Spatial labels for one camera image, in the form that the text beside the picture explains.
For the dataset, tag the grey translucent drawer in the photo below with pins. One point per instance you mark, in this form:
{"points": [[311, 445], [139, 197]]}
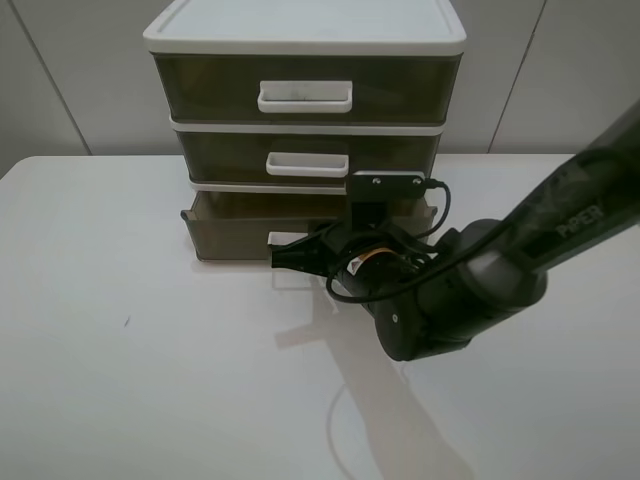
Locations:
{"points": [[294, 159], [308, 89], [226, 226]]}

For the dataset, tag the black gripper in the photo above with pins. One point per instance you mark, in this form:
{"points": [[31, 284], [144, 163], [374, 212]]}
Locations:
{"points": [[360, 266]]}

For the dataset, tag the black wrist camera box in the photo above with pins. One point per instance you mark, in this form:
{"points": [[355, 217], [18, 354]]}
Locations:
{"points": [[385, 192]]}

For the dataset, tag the grey translucent top drawer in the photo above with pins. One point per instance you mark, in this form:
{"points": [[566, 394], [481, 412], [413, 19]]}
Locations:
{"points": [[308, 89]]}

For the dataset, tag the white drawer cabinet frame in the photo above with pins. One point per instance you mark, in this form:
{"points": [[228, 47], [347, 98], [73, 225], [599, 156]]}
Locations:
{"points": [[305, 28]]}

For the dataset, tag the grey translucent bottom drawer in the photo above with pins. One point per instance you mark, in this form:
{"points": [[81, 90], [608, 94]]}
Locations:
{"points": [[226, 226]]}

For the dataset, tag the grey translucent middle drawer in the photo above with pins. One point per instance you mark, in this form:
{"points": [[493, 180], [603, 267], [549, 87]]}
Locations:
{"points": [[294, 159]]}

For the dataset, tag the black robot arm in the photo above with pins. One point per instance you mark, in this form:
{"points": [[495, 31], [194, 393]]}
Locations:
{"points": [[428, 300]]}

